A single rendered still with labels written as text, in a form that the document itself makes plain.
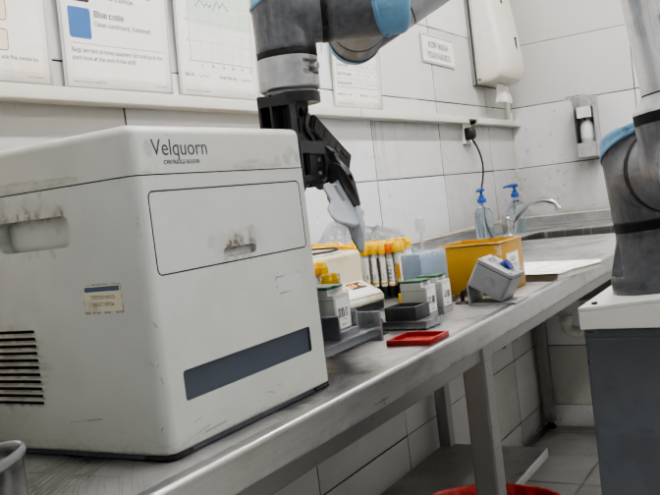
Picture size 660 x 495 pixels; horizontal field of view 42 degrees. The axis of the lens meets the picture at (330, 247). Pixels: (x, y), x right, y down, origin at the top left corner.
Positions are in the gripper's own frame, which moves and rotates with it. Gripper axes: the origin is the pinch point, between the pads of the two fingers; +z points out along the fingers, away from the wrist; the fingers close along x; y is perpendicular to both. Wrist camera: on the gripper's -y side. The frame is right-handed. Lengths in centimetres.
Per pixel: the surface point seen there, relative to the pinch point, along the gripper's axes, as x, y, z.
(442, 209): -59, -183, 1
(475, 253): -2, -61, 7
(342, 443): 5.8, 9.3, 21.6
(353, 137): -59, -124, -24
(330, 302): 2.0, 1.9, 6.2
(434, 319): 2.0, -28.9, 13.8
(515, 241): 3, -70, 5
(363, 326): 1.1, -7.6, 10.9
